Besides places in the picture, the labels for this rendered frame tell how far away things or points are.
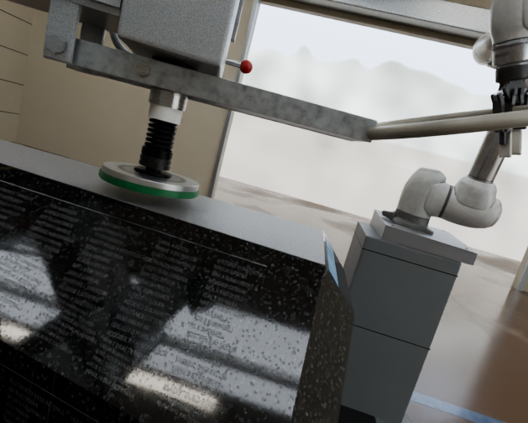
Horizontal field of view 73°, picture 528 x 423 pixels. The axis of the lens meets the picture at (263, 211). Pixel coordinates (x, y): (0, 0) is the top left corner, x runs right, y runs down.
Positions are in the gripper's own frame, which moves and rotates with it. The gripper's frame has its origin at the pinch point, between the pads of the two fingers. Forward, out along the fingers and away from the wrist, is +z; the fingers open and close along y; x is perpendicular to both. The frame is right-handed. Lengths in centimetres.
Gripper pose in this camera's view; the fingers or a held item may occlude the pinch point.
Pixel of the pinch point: (510, 143)
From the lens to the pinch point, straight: 120.8
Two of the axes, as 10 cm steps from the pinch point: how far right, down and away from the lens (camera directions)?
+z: 1.4, 9.6, 2.3
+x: 3.9, 1.6, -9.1
